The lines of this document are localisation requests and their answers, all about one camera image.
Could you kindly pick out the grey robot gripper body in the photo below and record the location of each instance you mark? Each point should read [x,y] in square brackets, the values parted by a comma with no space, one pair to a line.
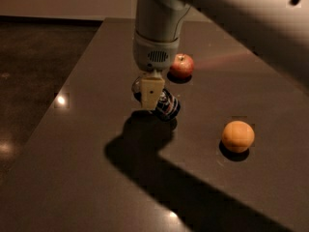
[154,53]

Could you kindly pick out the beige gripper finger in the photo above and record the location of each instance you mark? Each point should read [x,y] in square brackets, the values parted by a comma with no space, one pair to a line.
[151,87]

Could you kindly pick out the dark blue pepsi can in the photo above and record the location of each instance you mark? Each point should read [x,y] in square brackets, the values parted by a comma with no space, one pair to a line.
[167,108]

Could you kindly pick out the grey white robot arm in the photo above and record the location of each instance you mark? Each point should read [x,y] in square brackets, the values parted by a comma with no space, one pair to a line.
[276,30]

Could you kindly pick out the red apple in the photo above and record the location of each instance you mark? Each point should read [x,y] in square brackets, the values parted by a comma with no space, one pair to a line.
[182,66]

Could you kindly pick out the orange fruit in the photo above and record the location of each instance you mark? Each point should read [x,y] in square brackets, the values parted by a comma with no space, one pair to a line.
[237,136]

